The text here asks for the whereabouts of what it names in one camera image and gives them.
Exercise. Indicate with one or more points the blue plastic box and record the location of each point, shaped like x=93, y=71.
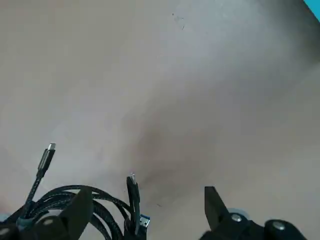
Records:
x=315, y=3

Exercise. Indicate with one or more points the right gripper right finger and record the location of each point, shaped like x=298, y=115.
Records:
x=235, y=225

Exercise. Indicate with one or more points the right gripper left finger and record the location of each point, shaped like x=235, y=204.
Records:
x=67, y=222

